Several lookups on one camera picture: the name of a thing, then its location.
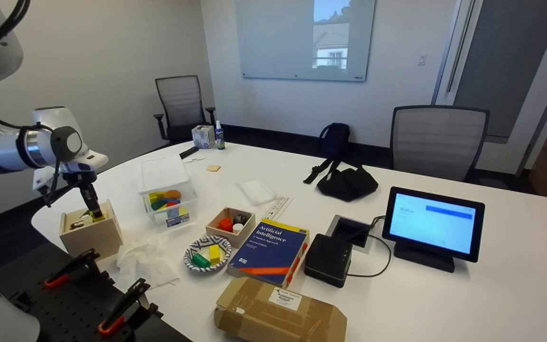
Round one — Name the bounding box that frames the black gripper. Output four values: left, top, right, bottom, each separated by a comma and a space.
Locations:
60, 161, 106, 221

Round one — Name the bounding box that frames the wooden shape sorter box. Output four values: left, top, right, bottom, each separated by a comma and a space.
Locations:
56, 199, 123, 259

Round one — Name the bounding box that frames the clear plastic block container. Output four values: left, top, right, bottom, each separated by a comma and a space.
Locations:
136, 178, 199, 229

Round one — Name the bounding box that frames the green toy block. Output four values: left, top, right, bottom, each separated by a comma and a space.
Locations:
187, 252, 212, 269

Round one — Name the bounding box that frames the yellow toy block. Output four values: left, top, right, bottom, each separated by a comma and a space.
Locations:
206, 242, 225, 265

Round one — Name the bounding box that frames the black orange clamp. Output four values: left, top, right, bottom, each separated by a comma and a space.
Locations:
96, 275, 163, 337
41, 248, 102, 292

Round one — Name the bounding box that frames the crumpled white plastic wrap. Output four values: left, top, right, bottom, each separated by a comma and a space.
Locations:
111, 235, 182, 290

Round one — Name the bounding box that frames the black remote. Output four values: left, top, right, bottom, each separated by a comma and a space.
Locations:
178, 143, 203, 161

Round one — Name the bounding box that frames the black perforated mounting board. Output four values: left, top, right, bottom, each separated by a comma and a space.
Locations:
0, 242, 193, 342

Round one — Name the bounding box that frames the clear tissue box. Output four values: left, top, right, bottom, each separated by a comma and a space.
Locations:
189, 123, 216, 149

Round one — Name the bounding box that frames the bowl of colourful items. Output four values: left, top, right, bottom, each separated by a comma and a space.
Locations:
182, 233, 233, 275

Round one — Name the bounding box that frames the black mesh armchair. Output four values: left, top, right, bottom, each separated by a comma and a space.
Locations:
151, 73, 218, 145

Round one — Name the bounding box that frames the small spray bottle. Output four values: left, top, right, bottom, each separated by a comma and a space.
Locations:
212, 117, 225, 151

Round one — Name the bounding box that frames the small open wooden box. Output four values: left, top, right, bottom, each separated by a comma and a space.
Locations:
205, 204, 258, 248

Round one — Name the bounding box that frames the white folded napkin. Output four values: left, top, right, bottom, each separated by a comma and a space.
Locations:
233, 178, 279, 206

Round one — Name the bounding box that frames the blue book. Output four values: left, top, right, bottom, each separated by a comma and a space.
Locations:
225, 216, 311, 290

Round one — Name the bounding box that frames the clear plastic ruler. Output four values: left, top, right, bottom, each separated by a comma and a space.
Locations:
262, 195, 290, 219

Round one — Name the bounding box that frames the brown cardboard package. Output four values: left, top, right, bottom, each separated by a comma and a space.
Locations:
212, 275, 349, 342

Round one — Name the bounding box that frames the black rectangular box device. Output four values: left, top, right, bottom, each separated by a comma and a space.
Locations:
301, 231, 355, 288

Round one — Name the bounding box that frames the black backpack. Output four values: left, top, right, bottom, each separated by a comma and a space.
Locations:
318, 121, 353, 161

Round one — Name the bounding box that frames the tablet screen on stand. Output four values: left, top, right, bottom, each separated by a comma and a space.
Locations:
379, 183, 486, 273

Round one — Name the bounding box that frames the grey mesh office chair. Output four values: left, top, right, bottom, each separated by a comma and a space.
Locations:
387, 102, 491, 181

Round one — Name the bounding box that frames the frosted glass door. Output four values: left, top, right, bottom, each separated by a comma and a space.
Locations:
432, 0, 547, 176

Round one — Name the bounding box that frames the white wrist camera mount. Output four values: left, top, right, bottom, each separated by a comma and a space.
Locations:
30, 147, 110, 193

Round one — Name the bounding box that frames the glass wall whiteboard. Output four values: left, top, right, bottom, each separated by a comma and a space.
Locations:
233, 0, 377, 83

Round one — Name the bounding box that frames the black pouch bag with straps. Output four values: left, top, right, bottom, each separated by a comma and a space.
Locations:
301, 155, 379, 202

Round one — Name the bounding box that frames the table cable port box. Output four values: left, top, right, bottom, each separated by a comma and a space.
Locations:
324, 212, 374, 250

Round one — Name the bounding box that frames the black tablet cable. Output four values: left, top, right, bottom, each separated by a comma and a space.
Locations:
347, 214, 394, 278

